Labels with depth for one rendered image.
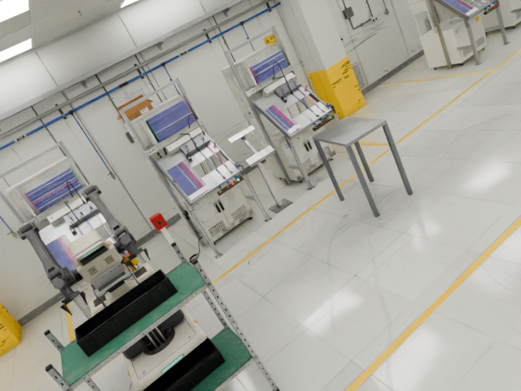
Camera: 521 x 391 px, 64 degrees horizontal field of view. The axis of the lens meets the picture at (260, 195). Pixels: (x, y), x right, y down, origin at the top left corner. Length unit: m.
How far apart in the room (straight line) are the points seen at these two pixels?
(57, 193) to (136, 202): 1.89
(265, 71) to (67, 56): 2.65
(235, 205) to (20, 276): 3.10
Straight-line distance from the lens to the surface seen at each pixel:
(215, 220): 5.09
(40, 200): 4.82
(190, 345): 3.36
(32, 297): 6.66
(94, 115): 6.33
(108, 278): 3.05
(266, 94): 5.46
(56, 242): 4.77
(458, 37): 7.72
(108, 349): 2.51
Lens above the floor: 2.06
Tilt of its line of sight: 21 degrees down
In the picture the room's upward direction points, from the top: 28 degrees counter-clockwise
